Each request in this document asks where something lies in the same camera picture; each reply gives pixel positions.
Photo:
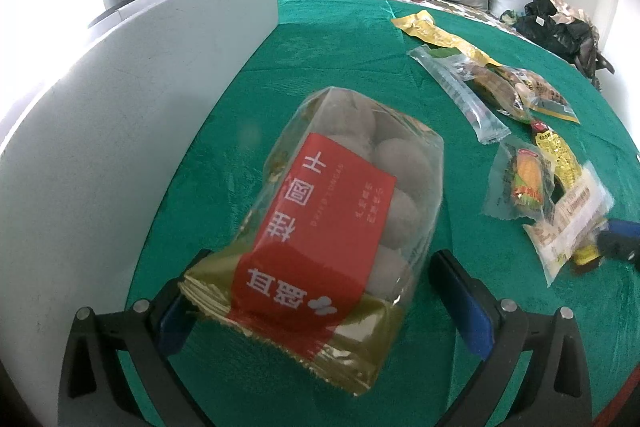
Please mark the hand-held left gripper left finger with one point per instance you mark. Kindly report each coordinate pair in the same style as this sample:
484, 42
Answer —
172, 323

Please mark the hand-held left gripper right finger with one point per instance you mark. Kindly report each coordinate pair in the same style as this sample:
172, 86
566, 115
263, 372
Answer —
470, 313

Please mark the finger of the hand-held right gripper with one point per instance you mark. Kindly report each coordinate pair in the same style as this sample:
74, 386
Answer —
620, 242

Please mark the white snack packet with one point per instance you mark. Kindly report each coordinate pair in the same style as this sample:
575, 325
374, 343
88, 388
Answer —
570, 217

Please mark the clear pastry bag red label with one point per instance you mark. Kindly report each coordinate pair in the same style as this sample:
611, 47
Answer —
320, 217

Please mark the long yellow snack packet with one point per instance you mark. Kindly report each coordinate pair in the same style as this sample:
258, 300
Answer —
430, 31

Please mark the clear packet with orange candy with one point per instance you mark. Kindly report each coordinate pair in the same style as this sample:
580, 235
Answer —
527, 182

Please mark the red and yellow snack packet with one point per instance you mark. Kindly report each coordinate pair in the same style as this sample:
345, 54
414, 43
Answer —
555, 147

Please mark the yellow nut snack packet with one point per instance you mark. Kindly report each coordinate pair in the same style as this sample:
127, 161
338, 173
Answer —
542, 94

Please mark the brown pastry snack packet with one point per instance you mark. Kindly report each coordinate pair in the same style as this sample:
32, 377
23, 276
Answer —
492, 88

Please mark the long clear snack packet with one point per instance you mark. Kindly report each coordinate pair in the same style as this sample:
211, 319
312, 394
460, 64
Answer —
465, 94

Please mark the pile of black clothes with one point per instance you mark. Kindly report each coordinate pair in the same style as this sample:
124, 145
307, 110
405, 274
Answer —
550, 32

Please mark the green blanket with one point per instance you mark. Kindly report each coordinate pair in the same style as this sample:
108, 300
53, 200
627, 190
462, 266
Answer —
350, 47

